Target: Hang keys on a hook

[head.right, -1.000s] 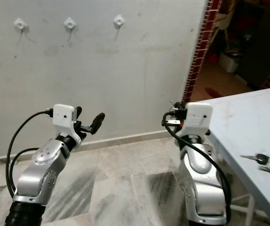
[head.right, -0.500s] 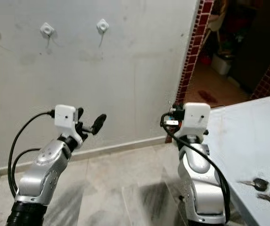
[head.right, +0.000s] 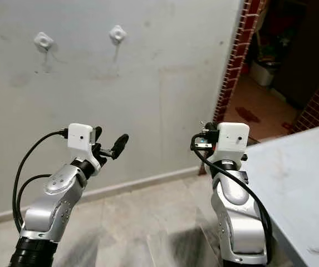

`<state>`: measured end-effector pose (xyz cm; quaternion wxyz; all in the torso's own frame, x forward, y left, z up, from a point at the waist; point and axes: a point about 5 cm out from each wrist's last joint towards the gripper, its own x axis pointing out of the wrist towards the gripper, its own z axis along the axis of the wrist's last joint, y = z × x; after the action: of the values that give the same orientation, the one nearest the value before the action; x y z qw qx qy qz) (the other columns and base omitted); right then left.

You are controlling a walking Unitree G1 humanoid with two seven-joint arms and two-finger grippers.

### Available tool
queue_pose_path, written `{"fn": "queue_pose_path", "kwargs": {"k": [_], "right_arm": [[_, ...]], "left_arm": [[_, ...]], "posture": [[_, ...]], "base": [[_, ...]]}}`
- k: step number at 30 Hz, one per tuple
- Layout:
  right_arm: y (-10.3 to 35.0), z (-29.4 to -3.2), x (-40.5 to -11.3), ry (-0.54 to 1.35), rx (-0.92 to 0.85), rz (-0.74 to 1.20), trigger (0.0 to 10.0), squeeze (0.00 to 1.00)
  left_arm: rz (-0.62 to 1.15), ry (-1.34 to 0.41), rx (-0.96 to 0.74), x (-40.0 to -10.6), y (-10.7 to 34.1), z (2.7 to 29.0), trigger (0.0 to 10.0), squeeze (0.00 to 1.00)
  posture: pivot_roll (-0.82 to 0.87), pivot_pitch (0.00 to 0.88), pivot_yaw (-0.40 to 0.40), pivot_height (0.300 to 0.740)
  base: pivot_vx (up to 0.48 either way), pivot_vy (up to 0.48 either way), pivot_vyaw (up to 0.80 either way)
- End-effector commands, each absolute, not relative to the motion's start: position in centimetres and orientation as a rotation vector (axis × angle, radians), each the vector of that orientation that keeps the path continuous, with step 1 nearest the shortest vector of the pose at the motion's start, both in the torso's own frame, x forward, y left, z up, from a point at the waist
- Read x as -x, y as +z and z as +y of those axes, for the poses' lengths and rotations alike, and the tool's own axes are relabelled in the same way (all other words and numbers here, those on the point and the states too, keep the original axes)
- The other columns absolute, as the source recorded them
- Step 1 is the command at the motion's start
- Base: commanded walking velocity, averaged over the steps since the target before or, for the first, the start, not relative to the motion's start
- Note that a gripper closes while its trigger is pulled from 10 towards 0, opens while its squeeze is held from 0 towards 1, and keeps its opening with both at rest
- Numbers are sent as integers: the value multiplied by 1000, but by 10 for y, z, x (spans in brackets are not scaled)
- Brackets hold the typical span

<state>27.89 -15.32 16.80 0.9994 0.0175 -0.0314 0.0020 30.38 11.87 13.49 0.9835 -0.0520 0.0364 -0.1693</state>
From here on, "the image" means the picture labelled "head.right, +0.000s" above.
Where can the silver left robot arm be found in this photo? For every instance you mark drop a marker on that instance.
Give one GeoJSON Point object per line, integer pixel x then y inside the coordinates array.
{"type": "Point", "coordinates": [48, 206]}

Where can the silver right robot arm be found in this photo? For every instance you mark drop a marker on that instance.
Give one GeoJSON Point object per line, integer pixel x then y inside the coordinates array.
{"type": "Point", "coordinates": [237, 217]}

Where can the grey table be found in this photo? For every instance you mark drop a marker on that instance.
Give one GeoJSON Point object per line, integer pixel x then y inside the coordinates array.
{"type": "Point", "coordinates": [298, 189]}

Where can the dark wooden door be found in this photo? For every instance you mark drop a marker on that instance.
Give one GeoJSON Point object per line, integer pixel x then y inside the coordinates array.
{"type": "Point", "coordinates": [307, 44]}

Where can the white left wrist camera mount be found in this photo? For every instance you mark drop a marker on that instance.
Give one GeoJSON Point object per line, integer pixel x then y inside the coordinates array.
{"type": "Point", "coordinates": [79, 139]}

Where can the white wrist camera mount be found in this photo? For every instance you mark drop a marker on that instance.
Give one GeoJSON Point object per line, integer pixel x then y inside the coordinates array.
{"type": "Point", "coordinates": [233, 138]}
{"type": "Point", "coordinates": [79, 139]}

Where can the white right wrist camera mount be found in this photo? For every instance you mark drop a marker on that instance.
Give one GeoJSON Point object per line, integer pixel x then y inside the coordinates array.
{"type": "Point", "coordinates": [233, 138]}

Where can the white wall hook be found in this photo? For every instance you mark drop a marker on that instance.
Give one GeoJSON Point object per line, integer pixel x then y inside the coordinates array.
{"type": "Point", "coordinates": [117, 34]}
{"type": "Point", "coordinates": [43, 40]}

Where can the red brick low wall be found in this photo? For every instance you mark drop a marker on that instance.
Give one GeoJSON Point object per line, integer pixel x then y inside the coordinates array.
{"type": "Point", "coordinates": [318, 103]}

